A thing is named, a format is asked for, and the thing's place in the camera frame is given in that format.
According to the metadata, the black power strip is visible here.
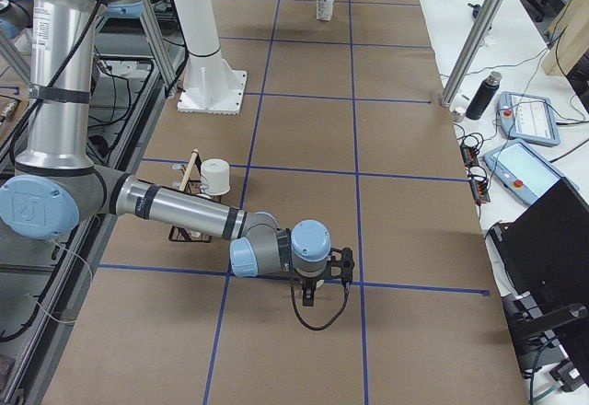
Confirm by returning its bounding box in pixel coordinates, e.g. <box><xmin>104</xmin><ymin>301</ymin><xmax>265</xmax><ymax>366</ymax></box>
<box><xmin>460</xmin><ymin>143</ymin><xmax>491</xmax><ymax>206</ymax></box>

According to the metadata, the far teach pendant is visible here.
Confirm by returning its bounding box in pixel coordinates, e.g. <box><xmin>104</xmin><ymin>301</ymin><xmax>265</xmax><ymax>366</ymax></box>
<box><xmin>497</xmin><ymin>91</ymin><xmax>560</xmax><ymax>146</ymax></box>

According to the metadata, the white camera pole base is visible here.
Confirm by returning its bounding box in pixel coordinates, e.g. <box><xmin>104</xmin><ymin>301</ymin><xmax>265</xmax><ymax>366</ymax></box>
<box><xmin>174</xmin><ymin>0</ymin><xmax>248</xmax><ymax>115</ymax></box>

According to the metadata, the teach pendant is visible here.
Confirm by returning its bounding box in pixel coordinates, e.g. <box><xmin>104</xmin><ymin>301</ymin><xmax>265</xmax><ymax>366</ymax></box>
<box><xmin>483</xmin><ymin>138</ymin><xmax>565</xmax><ymax>206</ymax></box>
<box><xmin>497</xmin><ymin>91</ymin><xmax>560</xmax><ymax>146</ymax></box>

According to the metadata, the black wire mug rack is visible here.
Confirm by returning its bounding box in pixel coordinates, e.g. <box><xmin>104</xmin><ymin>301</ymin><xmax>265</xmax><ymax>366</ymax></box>
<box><xmin>167</xmin><ymin>148</ymin><xmax>222</xmax><ymax>243</ymax></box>

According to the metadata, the near teach pendant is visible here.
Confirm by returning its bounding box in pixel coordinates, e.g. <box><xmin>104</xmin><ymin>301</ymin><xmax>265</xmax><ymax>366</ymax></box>
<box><xmin>483</xmin><ymin>138</ymin><xmax>565</xmax><ymax>206</ymax></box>

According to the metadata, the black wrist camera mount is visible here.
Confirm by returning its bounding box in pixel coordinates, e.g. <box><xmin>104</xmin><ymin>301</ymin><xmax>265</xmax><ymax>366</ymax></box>
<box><xmin>326</xmin><ymin>248</ymin><xmax>355</xmax><ymax>285</ymax></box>

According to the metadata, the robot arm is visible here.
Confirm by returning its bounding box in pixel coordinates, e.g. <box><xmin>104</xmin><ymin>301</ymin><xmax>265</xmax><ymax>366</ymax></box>
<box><xmin>1</xmin><ymin>0</ymin><xmax>34</xmax><ymax>40</ymax></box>

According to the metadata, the white ribbed cup upside down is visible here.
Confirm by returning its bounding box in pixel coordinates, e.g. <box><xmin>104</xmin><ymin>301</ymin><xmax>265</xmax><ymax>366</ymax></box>
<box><xmin>201</xmin><ymin>158</ymin><xmax>230</xmax><ymax>196</ymax></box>

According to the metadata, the black monitor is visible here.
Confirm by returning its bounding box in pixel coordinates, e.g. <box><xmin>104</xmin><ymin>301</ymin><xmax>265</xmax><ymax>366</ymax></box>
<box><xmin>489</xmin><ymin>178</ymin><xmax>588</xmax><ymax>381</ymax></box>

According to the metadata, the aluminium frame post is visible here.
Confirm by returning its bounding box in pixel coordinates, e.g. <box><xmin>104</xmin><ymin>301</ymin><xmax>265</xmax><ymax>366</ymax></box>
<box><xmin>440</xmin><ymin>0</ymin><xmax>503</xmax><ymax>108</ymax></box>

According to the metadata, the black water bottle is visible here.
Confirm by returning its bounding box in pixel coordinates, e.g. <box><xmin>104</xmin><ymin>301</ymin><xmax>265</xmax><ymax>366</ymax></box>
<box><xmin>466</xmin><ymin>71</ymin><xmax>502</xmax><ymax>121</ymax></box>

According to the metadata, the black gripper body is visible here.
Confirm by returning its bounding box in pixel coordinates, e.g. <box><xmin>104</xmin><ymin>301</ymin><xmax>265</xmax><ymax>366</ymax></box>
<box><xmin>296</xmin><ymin>274</ymin><xmax>325</xmax><ymax>291</ymax></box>

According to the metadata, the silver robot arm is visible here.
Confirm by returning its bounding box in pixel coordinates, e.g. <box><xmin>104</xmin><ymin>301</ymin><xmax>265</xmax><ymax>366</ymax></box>
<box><xmin>1</xmin><ymin>0</ymin><xmax>335</xmax><ymax>307</ymax></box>

